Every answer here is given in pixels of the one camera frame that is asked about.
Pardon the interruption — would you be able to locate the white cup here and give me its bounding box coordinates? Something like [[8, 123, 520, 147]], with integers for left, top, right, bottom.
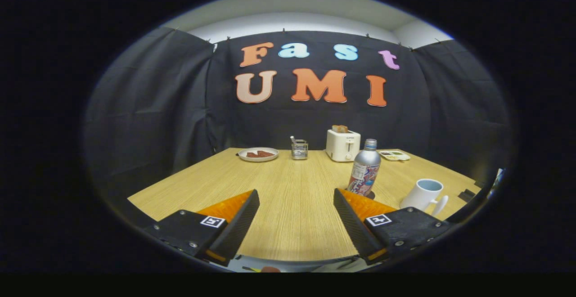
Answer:
[[400, 179, 449, 216]]

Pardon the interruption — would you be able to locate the small white compartment tray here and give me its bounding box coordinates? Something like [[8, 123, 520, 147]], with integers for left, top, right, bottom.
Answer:
[[378, 150, 411, 162]]

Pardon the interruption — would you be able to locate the silver juice bottle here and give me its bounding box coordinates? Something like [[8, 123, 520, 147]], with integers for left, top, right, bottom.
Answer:
[[346, 139, 382, 197]]

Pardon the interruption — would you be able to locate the clear plastic bottle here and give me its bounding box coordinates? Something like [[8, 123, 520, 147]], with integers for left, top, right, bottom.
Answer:
[[488, 167, 507, 198]]

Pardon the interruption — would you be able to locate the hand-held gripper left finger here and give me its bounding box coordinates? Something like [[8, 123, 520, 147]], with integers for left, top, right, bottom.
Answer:
[[144, 189, 261, 267]]

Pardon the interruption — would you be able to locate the metal utensil holder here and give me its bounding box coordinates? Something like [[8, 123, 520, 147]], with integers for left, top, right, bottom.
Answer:
[[291, 139, 309, 160]]

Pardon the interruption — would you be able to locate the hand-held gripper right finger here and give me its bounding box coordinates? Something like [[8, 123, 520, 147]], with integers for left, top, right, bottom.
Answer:
[[333, 188, 453, 266]]

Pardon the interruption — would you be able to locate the white plate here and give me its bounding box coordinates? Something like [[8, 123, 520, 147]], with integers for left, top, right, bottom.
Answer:
[[237, 147, 279, 162]]

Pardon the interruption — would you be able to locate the white toaster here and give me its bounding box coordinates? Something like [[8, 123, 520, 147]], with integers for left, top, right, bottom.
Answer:
[[325, 129, 361, 162]]

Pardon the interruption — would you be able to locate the wooden table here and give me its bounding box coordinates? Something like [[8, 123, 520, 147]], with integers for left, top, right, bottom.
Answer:
[[127, 148, 482, 261]]

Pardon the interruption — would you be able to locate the dark brown round coaster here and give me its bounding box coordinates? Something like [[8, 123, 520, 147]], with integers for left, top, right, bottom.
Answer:
[[344, 188, 377, 200]]

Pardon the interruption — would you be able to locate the black backdrop cloth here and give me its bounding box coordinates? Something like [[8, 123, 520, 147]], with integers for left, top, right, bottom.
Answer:
[[83, 27, 513, 198]]

